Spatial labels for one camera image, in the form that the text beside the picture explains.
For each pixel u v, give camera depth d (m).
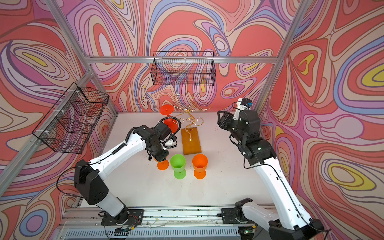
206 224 0.72
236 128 0.54
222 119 0.58
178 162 0.82
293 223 0.36
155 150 0.65
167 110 0.75
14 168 0.52
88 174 0.44
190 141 1.02
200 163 0.80
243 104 0.56
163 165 0.91
